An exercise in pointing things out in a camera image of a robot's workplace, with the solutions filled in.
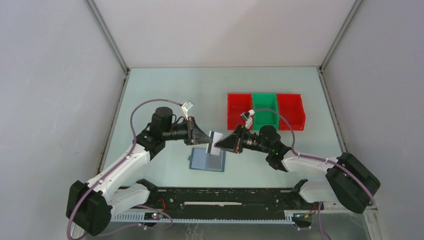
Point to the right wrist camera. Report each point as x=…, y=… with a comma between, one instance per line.
x=247, y=117

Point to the white credit card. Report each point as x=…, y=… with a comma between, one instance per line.
x=211, y=148

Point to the slotted cable duct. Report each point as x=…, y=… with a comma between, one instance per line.
x=140, y=217

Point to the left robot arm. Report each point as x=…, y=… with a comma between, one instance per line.
x=92, y=204

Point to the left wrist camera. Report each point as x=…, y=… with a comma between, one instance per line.
x=187, y=105

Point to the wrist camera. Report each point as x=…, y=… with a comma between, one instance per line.
x=247, y=117
x=187, y=105

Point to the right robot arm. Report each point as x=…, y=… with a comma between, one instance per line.
x=347, y=181

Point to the right red bin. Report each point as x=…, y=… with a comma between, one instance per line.
x=290, y=106

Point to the left red bin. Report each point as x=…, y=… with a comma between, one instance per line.
x=237, y=103

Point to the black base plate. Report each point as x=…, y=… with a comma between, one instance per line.
x=229, y=202

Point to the green bin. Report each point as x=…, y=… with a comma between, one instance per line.
x=262, y=118

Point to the red bin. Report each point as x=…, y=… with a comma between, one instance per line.
x=237, y=103
x=290, y=106

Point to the blue leather card holder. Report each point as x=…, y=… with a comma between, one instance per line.
x=200, y=160

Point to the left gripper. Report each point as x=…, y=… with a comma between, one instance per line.
x=194, y=135

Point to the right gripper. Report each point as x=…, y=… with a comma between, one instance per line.
x=234, y=141

